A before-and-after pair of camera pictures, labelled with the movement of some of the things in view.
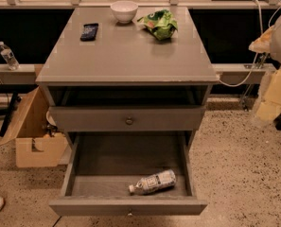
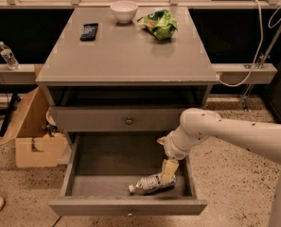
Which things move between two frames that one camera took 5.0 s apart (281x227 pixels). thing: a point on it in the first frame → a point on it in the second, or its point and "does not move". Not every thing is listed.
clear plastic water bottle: x=154 y=183 does not move
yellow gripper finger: x=262 y=44 → x=176 y=144
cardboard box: x=38 y=142 does not move
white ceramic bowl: x=124 y=10 does not move
